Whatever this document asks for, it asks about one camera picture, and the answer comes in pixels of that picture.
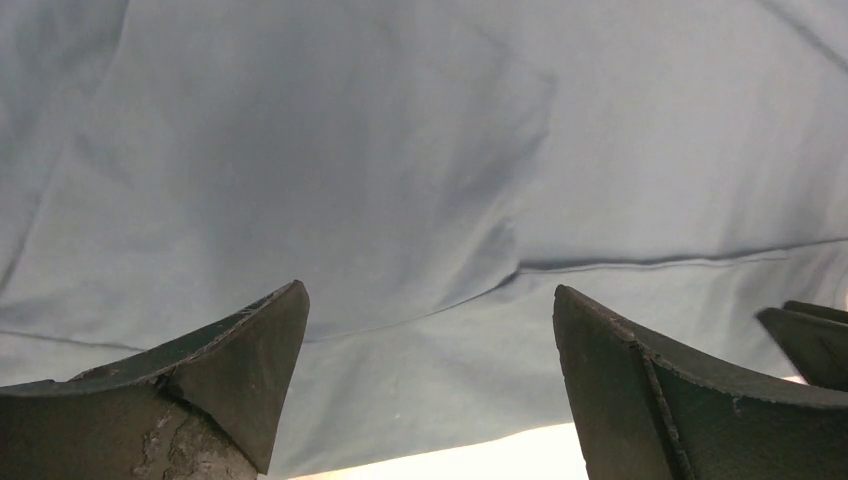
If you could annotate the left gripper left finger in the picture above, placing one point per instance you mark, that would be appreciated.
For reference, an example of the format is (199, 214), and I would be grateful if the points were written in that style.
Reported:
(205, 405)

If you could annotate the blue-grey t shirt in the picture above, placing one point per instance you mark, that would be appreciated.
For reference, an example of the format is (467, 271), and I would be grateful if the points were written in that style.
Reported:
(431, 171)

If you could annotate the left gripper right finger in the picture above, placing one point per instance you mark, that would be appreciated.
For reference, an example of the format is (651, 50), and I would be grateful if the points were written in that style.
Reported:
(646, 406)

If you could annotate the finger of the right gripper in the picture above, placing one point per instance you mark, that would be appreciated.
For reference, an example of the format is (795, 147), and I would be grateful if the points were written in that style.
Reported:
(816, 347)
(828, 313)

